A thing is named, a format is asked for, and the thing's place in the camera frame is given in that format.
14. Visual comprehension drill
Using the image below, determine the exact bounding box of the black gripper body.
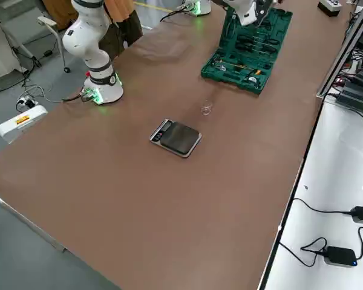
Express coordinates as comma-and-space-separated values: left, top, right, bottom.
255, 0, 275, 18

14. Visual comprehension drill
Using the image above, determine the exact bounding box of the green plastic toolbox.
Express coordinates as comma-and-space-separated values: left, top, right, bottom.
200, 7, 293, 97

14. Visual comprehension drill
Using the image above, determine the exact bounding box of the small clear measuring cup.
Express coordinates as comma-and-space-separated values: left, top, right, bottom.
200, 98, 214, 117

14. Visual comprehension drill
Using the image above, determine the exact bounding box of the black silver kitchen scale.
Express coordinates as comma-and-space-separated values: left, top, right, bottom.
148, 118, 203, 159

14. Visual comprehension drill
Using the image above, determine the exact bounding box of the yellow black claw hammer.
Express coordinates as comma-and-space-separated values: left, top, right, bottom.
211, 56, 264, 76

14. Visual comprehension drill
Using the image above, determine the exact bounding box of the white button box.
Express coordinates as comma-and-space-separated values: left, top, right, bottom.
317, 0, 342, 18

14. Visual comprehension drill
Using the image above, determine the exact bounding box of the person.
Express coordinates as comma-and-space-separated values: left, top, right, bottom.
101, 0, 143, 60

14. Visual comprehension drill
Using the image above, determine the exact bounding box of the white desk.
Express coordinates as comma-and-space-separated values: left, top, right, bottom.
258, 98, 363, 290

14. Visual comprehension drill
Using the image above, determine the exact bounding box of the grey office chair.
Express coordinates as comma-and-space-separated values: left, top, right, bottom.
0, 0, 79, 75

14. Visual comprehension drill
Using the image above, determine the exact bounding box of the white power strip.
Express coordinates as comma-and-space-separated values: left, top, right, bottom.
16, 95, 39, 111

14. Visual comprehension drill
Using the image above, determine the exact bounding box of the black adapter blue light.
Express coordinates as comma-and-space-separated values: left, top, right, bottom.
322, 246, 358, 268

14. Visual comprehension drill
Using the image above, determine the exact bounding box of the white box yellow label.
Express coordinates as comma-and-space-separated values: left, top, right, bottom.
0, 104, 48, 144

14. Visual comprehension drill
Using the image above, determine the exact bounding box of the grey cabinet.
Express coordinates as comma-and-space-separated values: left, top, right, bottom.
0, 0, 30, 87

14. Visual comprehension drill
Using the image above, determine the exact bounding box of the black handled screwdriver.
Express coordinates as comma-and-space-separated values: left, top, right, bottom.
247, 43, 278, 56
250, 34, 281, 46
235, 34, 281, 48
234, 43, 279, 57

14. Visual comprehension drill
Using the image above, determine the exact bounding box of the aluminium frame post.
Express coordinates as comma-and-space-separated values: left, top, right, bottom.
316, 0, 363, 99

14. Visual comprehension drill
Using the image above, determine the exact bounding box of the black desk cable tangle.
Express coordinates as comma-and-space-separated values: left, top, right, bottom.
347, 45, 363, 73

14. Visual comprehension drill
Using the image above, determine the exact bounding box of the white floor cable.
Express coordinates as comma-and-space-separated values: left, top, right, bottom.
21, 85, 83, 104

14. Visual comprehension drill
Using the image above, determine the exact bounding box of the black floor cable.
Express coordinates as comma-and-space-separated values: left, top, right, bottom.
0, 54, 34, 95

